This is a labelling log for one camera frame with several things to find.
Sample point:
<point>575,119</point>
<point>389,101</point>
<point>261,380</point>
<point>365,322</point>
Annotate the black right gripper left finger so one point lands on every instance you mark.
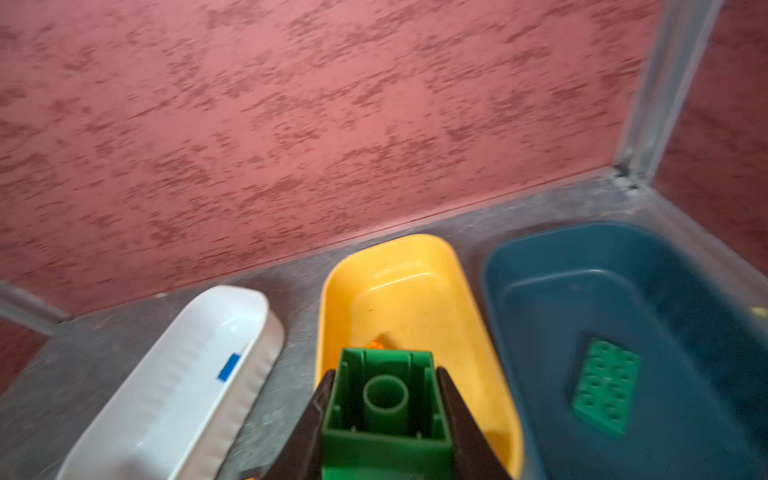
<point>301,456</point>

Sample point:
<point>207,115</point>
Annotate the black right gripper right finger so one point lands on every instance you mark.
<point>473,457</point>

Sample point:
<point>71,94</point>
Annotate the green lego small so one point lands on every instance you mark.
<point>386,419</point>

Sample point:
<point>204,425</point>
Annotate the blue lego brick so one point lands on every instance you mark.
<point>228,367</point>

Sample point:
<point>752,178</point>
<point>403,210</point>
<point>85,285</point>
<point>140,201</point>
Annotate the white plastic bin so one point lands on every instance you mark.
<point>171,418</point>

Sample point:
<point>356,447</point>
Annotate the yellow plastic bin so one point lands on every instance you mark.
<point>411,294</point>

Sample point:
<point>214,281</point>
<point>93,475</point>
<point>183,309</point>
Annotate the teal plastic bin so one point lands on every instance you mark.
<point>700,405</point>

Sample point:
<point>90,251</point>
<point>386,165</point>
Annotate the aluminium corner post left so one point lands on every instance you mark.
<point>25,309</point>

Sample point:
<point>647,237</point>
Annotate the aluminium corner post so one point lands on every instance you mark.
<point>679,44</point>
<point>25,309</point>

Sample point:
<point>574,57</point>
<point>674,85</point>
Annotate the aluminium corner post right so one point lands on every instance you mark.
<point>679,44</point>

